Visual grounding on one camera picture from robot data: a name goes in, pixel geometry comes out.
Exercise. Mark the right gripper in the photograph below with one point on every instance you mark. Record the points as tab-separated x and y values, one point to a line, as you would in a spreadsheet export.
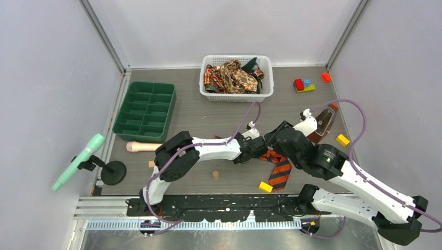
270	140

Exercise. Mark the orange navy striped tie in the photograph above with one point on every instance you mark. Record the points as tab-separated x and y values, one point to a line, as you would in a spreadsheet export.
282	169

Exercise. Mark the brown wooden metronome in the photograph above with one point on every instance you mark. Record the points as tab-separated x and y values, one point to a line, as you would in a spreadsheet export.
325	120

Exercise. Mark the white plastic basket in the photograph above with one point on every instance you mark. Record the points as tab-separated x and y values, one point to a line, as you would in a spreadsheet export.
264	64

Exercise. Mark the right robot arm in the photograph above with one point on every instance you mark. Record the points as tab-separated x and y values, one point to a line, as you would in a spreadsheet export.
391	213

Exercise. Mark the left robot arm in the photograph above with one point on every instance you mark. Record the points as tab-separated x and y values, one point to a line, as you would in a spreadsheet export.
177	156

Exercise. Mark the yellow toy brick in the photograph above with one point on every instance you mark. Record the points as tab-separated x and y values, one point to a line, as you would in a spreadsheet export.
265	187
342	140

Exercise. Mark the small round wooden disc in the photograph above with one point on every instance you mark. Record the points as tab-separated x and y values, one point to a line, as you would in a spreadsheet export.
215	175

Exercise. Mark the stacked lego bricks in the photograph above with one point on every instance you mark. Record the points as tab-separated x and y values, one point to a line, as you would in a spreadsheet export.
303	85

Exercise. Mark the red toy brick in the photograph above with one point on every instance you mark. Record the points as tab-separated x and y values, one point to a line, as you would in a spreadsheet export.
326	77

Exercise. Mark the floral patterned tie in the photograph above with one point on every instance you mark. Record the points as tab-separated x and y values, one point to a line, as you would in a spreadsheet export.
229	78

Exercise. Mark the dark green tie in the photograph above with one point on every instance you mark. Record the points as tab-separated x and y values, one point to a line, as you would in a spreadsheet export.
250	65

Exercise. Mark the small wooden cube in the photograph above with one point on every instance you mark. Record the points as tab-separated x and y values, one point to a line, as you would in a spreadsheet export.
151	164

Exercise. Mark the green compartment tray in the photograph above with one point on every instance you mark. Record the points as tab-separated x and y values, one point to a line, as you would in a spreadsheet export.
146	112

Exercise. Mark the wooden cylinder peg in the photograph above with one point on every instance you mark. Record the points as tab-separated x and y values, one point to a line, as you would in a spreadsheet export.
142	147

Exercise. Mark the black microphone stand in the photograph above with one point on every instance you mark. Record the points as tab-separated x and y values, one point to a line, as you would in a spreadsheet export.
112	173

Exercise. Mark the mint green microphone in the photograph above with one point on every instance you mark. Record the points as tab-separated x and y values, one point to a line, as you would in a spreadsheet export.
91	147

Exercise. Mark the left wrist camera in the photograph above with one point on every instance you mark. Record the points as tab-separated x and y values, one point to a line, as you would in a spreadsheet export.
251	132

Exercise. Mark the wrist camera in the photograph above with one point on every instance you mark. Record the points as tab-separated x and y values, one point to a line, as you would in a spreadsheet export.
307	124
251	132

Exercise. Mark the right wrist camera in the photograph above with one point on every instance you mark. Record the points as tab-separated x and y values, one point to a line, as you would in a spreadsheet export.
307	124

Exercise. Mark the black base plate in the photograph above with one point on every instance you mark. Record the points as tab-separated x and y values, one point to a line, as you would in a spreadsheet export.
232	208

